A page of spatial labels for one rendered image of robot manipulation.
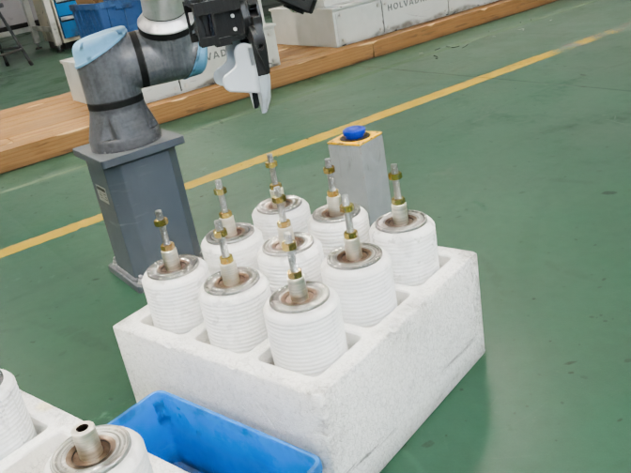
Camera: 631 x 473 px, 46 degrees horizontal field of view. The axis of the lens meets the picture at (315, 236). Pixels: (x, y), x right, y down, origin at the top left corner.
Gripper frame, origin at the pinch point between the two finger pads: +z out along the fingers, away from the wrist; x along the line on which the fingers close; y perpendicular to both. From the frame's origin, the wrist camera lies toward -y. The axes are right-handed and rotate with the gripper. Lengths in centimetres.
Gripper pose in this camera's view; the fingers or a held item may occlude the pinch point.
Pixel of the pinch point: (263, 99)
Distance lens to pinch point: 99.3
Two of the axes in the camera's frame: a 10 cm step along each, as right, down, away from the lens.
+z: 1.6, 9.0, 3.9
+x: 3.3, 3.3, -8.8
